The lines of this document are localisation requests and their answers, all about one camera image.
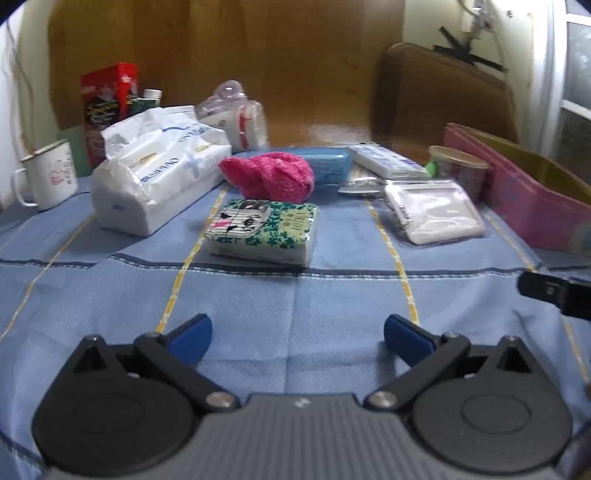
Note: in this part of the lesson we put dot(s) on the green bottle with white cap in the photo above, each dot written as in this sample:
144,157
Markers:
147,102

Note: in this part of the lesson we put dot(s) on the blue checked tablecloth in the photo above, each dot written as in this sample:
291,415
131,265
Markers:
295,300

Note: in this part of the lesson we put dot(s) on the brown chair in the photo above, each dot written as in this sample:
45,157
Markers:
443,97

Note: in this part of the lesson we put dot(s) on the green floral tissue pack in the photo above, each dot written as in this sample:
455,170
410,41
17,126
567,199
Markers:
263,230

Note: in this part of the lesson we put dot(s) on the blue hard case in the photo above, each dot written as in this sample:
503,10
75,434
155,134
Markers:
330,167

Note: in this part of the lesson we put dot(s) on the black bracket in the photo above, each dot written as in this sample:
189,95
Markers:
468,50

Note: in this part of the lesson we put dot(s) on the paper cup with tan lid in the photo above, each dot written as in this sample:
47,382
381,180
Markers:
457,173

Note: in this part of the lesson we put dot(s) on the clear pouch of white pads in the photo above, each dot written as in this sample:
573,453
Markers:
434,212

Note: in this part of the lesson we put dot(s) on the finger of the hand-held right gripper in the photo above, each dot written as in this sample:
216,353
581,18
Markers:
549,291

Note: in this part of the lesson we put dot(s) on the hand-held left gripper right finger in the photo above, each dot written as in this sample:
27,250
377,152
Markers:
406,339

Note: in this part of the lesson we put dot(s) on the white enamel mug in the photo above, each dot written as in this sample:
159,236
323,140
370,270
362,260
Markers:
48,177

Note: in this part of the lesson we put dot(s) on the white and blue tissue pack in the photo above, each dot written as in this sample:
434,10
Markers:
385,159

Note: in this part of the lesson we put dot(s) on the white wall fixture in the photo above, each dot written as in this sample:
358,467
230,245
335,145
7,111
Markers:
475,18

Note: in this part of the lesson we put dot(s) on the pink fuzzy sock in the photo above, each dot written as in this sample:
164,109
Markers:
270,177

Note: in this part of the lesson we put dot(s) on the red carton box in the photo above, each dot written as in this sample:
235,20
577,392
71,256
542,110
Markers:
108,106

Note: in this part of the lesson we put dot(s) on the pink storage box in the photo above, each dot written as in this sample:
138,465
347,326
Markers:
521,194

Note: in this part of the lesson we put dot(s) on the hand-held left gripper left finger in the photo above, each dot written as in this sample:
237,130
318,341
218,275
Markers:
191,339

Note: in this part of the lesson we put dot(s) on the clear bag of cups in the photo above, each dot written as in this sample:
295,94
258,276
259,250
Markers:
233,120

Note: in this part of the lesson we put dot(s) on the large white tissue pack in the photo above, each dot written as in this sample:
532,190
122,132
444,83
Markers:
152,170

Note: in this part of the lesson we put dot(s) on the frosted glass sliding door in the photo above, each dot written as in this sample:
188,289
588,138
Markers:
565,78

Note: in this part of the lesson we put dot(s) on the brown wooden panel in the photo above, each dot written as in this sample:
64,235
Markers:
231,60

